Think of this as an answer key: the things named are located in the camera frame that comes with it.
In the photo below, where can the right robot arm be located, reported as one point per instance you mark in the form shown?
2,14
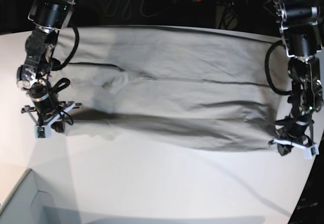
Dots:
49,17

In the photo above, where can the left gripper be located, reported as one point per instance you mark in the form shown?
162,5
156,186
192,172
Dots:
299,136

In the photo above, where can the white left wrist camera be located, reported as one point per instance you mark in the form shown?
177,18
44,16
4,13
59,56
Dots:
310,151

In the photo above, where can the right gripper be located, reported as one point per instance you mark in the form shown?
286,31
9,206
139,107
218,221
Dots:
55,118

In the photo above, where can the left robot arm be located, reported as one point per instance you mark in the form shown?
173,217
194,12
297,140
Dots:
298,27

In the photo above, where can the beige t-shirt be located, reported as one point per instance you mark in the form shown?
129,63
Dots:
195,88

